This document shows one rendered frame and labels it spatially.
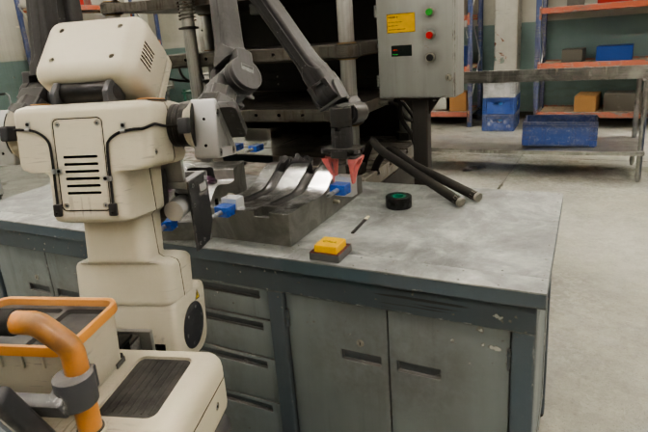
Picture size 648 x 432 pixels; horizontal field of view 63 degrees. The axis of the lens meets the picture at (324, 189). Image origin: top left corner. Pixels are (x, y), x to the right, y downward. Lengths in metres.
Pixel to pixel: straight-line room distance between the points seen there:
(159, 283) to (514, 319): 0.76
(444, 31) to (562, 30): 5.88
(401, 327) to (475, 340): 0.18
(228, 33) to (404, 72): 1.01
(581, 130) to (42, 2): 4.33
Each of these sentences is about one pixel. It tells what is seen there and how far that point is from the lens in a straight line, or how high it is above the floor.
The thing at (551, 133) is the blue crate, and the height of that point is 0.37.
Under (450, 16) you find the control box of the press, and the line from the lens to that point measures 2.02.
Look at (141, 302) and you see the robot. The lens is 1.18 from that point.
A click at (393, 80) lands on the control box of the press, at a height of 1.14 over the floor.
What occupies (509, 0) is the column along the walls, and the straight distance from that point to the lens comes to 7.64.
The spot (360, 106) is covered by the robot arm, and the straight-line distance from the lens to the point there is 1.42.
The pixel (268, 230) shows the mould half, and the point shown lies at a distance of 1.41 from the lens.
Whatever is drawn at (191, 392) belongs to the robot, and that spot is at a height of 0.81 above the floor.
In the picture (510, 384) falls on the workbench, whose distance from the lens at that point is 1.34.
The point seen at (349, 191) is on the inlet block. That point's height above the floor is 0.92.
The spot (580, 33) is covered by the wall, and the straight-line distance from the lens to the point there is 7.84.
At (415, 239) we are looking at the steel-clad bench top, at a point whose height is 0.80.
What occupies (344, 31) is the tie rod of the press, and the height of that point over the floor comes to 1.34.
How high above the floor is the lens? 1.32
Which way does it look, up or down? 16 degrees down
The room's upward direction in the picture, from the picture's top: 4 degrees counter-clockwise
